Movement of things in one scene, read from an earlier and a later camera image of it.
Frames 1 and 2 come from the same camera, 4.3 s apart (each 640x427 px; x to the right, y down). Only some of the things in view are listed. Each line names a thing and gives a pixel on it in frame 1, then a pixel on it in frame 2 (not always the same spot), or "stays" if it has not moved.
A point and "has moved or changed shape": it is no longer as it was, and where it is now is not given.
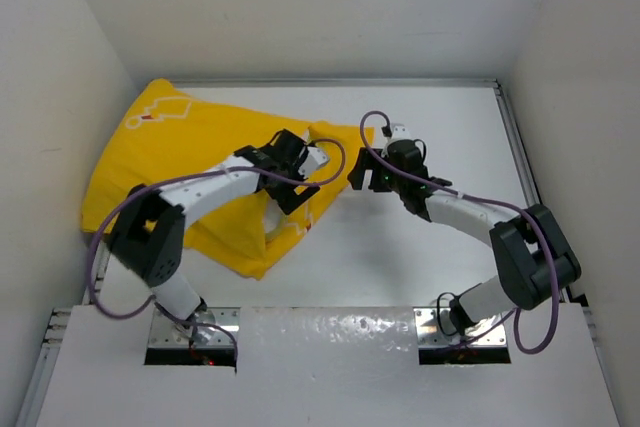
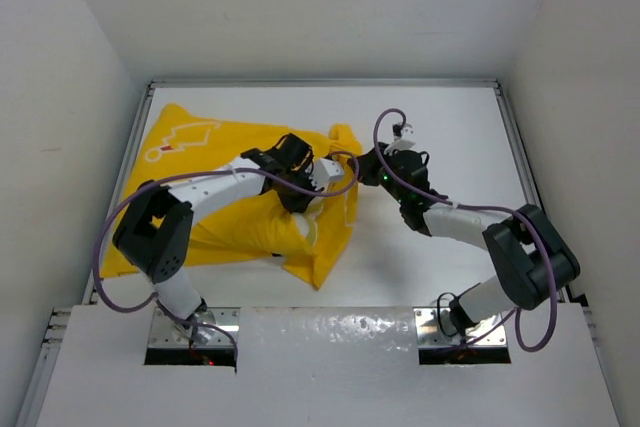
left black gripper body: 290,170 stays
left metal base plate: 213,327 stays
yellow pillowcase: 168,131 has moved or changed shape
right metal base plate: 434,329 stays
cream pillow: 275,219 -> 307,220
